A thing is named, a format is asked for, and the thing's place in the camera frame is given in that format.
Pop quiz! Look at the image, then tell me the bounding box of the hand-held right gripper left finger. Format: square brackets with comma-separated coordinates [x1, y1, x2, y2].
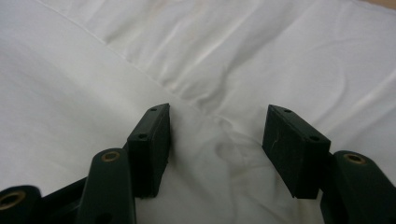
[126, 103, 172, 200]

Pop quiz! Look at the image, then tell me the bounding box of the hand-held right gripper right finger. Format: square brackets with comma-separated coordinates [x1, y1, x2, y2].
[262, 104, 332, 201]

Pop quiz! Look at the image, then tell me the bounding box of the white tiered skirt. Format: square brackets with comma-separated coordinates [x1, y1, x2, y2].
[0, 0, 396, 224]

